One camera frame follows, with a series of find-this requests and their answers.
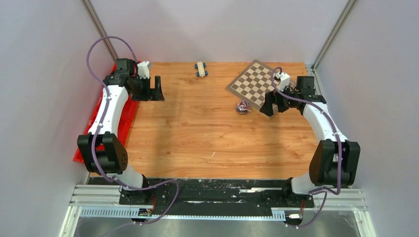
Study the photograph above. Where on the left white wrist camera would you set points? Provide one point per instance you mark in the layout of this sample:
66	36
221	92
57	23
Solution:
144	69

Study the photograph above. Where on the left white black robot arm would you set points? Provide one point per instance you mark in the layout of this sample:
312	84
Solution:
117	168

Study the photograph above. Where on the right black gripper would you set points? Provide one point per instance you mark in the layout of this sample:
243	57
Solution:
267	107

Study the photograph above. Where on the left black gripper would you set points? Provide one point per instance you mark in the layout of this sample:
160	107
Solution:
149	96

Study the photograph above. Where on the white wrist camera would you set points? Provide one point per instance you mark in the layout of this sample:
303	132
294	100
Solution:
144	69
283	79

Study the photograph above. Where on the left corner aluminium post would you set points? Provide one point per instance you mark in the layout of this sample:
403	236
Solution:
99	27

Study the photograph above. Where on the corner aluminium post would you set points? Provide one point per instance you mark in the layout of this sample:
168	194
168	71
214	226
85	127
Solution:
99	27
334	32

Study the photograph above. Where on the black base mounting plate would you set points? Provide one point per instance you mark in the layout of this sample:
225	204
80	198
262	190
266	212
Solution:
216	197

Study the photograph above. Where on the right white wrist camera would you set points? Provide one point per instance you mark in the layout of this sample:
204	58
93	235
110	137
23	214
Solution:
283	79

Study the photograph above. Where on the right corner aluminium post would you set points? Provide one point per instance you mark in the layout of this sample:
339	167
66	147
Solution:
334	32

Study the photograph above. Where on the aluminium frame rail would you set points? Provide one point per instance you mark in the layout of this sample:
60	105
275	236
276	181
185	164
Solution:
103	201

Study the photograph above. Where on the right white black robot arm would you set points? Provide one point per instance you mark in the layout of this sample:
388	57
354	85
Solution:
335	161

